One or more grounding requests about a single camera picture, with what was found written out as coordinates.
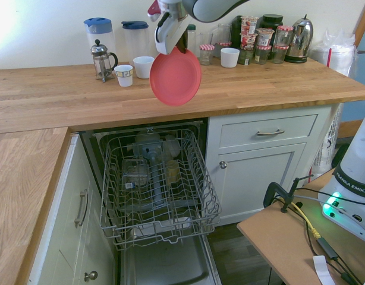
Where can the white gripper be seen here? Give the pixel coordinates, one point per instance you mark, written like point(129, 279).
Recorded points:
point(166, 38)

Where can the coral red plastic plate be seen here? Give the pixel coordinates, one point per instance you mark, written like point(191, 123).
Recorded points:
point(175, 80)

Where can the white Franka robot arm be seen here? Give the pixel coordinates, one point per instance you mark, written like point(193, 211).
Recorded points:
point(212, 10)

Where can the grey dishwasher spray tube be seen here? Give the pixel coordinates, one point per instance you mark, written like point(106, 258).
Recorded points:
point(155, 178)

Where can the built-in dishwasher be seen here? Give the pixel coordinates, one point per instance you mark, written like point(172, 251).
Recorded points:
point(93, 148)

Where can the steel dishwasher door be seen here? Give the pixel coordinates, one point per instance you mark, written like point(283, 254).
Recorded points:
point(170, 264)

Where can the clear jar green lid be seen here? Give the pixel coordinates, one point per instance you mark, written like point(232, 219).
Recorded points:
point(192, 38)

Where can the glass jar red checkered lid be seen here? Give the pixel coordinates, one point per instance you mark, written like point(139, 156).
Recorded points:
point(262, 55)
point(207, 47)
point(284, 35)
point(222, 44)
point(280, 55)

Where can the clear glass tumbler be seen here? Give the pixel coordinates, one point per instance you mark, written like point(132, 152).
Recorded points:
point(207, 38)

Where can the empty clear glass jar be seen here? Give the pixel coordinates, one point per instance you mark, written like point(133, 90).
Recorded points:
point(224, 32)

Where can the clear pitcher navy lid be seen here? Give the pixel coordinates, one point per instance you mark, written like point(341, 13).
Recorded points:
point(135, 41)

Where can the wide white ceramic cup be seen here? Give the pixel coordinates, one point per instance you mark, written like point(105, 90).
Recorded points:
point(230, 58)

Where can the dark green canister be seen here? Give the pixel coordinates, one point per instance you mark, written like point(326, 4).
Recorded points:
point(236, 29)

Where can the jar with green contents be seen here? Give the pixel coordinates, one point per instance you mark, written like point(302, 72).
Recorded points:
point(245, 58)

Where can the red white yoghurt tub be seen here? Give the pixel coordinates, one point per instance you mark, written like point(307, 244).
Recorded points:
point(248, 41)
point(249, 25)

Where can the white mug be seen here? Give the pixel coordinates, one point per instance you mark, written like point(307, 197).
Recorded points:
point(123, 75)

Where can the white tub pink lid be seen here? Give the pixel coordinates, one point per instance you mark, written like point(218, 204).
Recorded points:
point(265, 37)

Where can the glass french press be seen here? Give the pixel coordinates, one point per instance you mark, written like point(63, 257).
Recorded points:
point(103, 63)

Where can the clear pitcher light blue lid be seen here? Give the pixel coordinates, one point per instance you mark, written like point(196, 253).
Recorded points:
point(99, 32)

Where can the large jar black lid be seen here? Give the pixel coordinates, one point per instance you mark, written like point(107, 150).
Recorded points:
point(271, 20)

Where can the silver electric kettle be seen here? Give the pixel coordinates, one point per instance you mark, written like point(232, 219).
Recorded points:
point(300, 38)

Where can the metal cabinet knob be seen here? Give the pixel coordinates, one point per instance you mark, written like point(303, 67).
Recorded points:
point(91, 276)
point(223, 164)

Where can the yellow plastic cup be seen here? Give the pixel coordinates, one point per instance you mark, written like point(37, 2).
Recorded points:
point(172, 172)

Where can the clear plastic container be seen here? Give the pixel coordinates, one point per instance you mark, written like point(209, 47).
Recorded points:
point(135, 175)

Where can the red straw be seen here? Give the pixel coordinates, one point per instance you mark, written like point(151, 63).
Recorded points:
point(329, 58)

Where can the white kitchen cabinet unit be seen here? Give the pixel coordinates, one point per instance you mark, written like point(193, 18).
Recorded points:
point(259, 184)
point(66, 237)

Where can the black screw clamp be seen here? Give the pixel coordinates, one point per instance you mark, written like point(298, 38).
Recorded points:
point(268, 193)

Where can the printed white plastic bag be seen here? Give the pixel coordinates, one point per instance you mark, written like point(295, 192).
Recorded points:
point(328, 142)

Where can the brown wooden mounting board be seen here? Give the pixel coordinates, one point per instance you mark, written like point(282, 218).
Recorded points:
point(274, 237)

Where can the white paper strip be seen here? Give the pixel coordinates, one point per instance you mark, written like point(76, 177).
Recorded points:
point(322, 270)

